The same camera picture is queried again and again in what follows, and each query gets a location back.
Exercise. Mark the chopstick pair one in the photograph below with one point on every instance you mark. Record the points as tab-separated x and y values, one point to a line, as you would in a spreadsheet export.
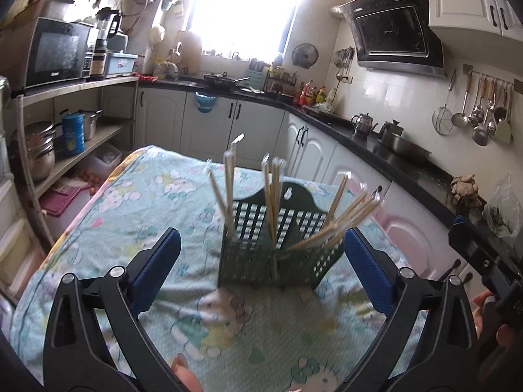
219	199

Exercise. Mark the Hello Kitty tablecloth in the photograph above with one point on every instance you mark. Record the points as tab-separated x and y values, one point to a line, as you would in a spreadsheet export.
234	338

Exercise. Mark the black cooking pot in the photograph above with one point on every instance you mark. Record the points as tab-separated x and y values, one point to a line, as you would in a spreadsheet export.
390	135

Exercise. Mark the chopstick pair three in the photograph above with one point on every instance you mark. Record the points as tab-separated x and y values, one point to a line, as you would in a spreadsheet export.
351	222

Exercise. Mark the chopstick pair two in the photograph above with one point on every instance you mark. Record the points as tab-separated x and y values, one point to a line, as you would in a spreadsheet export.
335	202

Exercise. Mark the green plastic utensil basket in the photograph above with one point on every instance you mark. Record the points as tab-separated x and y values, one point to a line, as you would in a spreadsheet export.
252	258

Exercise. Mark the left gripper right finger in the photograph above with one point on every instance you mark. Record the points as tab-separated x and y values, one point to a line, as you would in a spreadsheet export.
428	341

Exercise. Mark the blue storage box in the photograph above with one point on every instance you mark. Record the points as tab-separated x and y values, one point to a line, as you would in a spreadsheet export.
119	64

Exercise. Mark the person's left hand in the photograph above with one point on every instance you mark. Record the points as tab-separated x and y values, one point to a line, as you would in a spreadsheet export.
180	368

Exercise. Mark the wire skimmer ladle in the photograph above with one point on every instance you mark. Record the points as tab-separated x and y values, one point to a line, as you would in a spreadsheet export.
441	118

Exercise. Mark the chopstick pair five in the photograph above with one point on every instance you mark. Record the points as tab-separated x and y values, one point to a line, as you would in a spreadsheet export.
229	161

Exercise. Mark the dried mushrooms pile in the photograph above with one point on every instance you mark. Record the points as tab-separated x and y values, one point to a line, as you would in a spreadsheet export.
464	191

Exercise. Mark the person's right hand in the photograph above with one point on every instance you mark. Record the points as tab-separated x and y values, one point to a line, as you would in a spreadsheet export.
500	347

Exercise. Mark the steel kettle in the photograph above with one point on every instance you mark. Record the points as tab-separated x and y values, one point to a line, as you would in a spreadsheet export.
363	124

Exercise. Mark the black microwave oven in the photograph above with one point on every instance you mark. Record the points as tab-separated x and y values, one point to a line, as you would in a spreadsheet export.
42	52

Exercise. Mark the black range hood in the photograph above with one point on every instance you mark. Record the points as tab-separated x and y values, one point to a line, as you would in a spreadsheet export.
394	35

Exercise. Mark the blue canister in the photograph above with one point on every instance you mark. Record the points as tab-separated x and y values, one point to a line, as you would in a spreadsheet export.
73	133

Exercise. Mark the black frying pan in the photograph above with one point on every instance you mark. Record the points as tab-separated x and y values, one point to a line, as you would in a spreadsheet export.
222	81

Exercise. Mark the chopstick pair four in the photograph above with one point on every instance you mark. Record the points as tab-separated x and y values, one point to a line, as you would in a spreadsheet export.
339	226

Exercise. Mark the steel pots on shelf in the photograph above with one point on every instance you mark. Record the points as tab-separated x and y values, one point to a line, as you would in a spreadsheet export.
40	150

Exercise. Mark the wall fan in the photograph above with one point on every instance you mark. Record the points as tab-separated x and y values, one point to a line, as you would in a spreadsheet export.
305	55

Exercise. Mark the steel soup ladle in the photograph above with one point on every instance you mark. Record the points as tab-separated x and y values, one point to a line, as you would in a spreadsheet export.
459	119

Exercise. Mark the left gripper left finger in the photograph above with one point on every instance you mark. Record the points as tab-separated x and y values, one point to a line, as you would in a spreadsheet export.
75	355

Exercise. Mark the chopstick pair eight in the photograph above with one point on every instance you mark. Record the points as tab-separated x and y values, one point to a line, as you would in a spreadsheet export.
273	227

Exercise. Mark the plastic drawer cabinet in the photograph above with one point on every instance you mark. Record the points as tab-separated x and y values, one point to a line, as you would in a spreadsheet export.
21	252

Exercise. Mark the blender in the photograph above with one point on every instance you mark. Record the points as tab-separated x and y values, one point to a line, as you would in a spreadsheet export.
108	24

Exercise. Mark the chopstick pair six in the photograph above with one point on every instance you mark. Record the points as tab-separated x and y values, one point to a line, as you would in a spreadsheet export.
278	167

